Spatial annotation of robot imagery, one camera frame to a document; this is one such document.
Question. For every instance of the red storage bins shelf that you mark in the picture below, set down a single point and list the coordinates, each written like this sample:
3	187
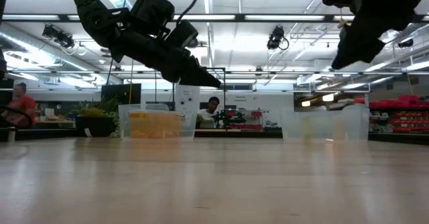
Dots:
405	103

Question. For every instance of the potted green plant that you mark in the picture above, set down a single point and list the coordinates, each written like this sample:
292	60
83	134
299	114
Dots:
95	126

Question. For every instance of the black table frame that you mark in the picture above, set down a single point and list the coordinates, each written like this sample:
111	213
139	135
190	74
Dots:
254	134

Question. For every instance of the clear plastic bin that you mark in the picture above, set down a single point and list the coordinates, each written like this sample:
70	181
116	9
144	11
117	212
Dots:
189	126
355	123

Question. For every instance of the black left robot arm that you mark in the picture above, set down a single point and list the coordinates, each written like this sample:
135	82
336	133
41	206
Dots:
97	19

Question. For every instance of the red storage boxes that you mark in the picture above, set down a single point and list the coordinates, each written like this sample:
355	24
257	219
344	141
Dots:
256	114

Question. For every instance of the person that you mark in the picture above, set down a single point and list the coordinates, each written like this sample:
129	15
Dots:
212	102
23	105

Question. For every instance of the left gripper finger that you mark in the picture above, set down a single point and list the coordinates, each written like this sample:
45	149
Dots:
199	80
199	69

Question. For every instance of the small grey post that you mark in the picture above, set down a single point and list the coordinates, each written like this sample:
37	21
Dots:
11	135

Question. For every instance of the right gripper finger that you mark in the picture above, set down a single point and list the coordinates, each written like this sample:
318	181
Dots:
368	46
350	36

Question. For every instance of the black ceiling beam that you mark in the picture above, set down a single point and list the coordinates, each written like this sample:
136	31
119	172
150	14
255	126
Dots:
239	17

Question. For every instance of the black monitor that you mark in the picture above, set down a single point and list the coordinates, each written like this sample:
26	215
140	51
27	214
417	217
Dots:
121	93

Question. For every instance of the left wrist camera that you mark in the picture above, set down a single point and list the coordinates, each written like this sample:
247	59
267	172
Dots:
182	33

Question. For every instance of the black background robot arm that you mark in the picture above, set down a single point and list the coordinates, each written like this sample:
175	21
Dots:
231	118

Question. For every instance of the black gantry frame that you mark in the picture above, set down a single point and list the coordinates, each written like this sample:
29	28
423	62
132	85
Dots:
224	96

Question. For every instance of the hanging black spotlight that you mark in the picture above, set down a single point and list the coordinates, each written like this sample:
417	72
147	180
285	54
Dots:
58	36
276	38

